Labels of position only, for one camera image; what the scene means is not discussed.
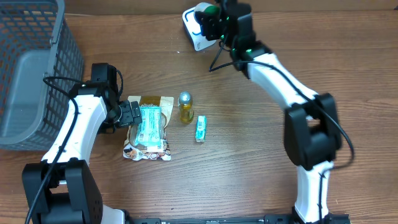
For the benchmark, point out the mint green wet wipes pack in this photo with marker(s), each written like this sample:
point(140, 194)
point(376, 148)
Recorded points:
point(148, 132)

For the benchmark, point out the yellow oil bottle silver cap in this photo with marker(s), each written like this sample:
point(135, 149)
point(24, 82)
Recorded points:
point(185, 105)

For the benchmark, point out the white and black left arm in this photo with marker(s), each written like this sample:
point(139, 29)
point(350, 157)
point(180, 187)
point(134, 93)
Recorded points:
point(61, 188)

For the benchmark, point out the white barcode scanner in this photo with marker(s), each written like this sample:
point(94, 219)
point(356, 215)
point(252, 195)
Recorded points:
point(193, 31)

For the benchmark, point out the brown snack packet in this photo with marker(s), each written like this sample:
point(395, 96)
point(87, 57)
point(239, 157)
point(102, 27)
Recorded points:
point(161, 153)

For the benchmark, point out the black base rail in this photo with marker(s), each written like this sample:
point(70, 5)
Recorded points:
point(267, 219)

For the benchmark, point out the teal Kleenex tissue pack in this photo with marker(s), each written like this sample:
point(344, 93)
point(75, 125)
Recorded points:
point(200, 132)

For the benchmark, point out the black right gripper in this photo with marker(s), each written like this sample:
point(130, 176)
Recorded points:
point(204, 23)

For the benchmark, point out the dark grey plastic basket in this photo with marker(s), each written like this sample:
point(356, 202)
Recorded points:
point(40, 61)

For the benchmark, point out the green lid glass jar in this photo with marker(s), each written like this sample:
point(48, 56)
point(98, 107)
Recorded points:
point(205, 9)

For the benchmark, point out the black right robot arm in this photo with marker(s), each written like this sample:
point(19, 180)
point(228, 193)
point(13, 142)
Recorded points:
point(312, 133)

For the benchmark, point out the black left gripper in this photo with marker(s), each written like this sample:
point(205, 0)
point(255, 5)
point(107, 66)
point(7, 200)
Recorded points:
point(132, 112)

